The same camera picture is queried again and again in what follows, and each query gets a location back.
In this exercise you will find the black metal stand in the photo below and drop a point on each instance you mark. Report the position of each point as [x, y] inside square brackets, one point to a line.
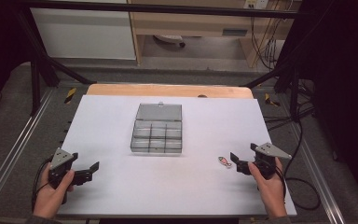
[292, 81]
[45, 67]

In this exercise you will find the clear plastic compartment box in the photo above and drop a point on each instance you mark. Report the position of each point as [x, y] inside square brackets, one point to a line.
[157, 133]

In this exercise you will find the yellow black tape strip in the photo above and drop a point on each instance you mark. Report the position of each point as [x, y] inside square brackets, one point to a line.
[70, 95]
[271, 100]

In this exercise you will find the white cabinet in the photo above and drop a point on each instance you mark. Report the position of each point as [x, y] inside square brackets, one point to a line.
[84, 34]

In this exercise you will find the white table mat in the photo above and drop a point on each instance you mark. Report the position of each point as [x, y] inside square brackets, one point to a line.
[167, 186]

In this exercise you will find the white wall outlet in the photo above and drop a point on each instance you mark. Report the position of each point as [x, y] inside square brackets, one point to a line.
[256, 3]

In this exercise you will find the wooden table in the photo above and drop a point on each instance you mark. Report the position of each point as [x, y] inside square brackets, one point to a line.
[155, 90]

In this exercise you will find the person's left hand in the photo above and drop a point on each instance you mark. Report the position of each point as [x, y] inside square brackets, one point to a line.
[48, 199]

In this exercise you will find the white power strip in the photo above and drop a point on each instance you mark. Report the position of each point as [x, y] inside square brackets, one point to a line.
[169, 39]

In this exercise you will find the light wooden desk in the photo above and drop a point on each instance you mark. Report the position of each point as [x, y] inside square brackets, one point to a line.
[192, 26]

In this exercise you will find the aluminium rail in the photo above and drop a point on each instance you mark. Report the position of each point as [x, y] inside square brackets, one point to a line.
[317, 174]
[15, 146]

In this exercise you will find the black horizontal frame bar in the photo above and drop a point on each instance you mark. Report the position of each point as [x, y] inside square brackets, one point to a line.
[167, 8]

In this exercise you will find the person's right hand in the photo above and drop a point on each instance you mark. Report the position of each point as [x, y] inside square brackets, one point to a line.
[272, 193]

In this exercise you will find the small fish-shaped toy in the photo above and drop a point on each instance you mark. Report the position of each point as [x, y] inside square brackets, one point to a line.
[224, 161]

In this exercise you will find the black curtain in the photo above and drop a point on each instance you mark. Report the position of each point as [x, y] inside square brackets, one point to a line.
[345, 77]
[0, 46]

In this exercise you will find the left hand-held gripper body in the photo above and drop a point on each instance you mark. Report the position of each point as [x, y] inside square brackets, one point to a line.
[60, 160]

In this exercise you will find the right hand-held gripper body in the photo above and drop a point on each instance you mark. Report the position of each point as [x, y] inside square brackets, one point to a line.
[268, 152]

